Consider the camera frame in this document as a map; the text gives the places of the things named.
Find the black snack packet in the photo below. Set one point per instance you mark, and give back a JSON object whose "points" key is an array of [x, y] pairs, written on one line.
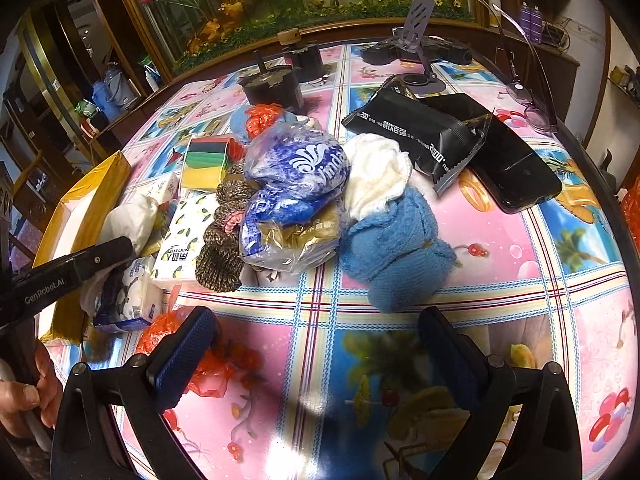
{"points": [[441, 134]]}

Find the purple phone stand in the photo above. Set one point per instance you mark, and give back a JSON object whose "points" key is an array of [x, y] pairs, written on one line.
{"points": [[410, 40]]}

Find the brown knitted scrunchie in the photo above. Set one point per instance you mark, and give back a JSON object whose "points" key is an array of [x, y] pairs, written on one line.
{"points": [[219, 264]]}

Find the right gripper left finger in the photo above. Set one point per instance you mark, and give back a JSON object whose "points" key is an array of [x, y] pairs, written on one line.
{"points": [[175, 358]]}

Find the white fluffy cloth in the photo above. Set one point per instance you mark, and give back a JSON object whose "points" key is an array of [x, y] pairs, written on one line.
{"points": [[379, 173]]}

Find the black cylinder with gear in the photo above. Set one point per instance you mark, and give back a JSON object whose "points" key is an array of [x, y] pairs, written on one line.
{"points": [[305, 59]]}

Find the black motor with shaft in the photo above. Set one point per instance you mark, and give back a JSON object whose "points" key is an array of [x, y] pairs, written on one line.
{"points": [[273, 85]]}

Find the blue printed plastic bag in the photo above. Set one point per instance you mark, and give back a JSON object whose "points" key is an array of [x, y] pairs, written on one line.
{"points": [[296, 219]]}

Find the blue floral tissue pack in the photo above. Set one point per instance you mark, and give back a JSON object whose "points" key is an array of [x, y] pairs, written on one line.
{"points": [[129, 300]]}

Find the black phone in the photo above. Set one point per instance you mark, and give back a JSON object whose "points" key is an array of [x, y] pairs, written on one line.
{"points": [[515, 176]]}

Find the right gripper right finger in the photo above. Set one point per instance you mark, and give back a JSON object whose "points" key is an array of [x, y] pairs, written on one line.
{"points": [[460, 362]]}

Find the yellow cardboard box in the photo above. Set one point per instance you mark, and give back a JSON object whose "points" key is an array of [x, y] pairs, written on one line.
{"points": [[76, 224]]}

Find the colourful sponge pack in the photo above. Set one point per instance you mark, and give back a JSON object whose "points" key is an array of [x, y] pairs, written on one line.
{"points": [[207, 161]]}

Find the blue knitted item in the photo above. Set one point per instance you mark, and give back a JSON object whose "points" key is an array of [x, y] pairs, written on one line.
{"points": [[398, 254]]}

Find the person's left hand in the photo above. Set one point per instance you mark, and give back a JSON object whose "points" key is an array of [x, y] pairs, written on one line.
{"points": [[17, 398]]}

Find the lemon print tissue pack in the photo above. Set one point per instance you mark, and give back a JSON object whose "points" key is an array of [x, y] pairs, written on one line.
{"points": [[176, 260]]}

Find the black gadget on table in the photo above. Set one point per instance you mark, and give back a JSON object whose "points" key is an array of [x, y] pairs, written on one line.
{"points": [[434, 49]]}

